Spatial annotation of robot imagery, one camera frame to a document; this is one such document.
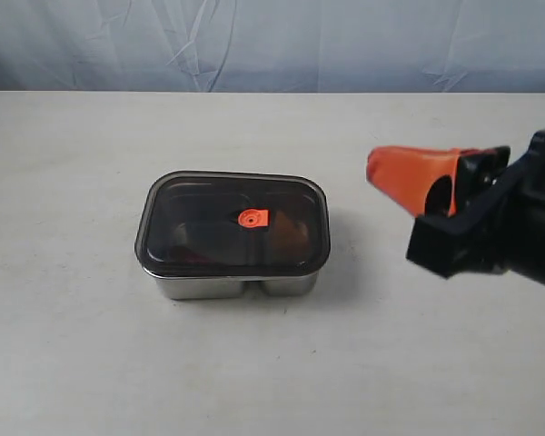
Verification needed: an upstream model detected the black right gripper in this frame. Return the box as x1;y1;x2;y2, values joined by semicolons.
366;130;545;285

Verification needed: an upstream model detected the yellow toy cheese wedge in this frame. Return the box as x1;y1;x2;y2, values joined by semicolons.
270;211;310;264

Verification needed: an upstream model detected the dark transparent box lid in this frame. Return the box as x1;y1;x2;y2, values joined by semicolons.
134;171;331;277

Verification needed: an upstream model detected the red toy sausage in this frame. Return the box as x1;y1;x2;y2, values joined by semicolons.
167;246;220;265

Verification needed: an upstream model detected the stainless steel lunch box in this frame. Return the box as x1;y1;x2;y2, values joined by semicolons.
143;267;320;301

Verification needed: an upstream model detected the blue-grey backdrop cloth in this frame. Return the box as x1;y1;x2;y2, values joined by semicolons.
0;1;545;93

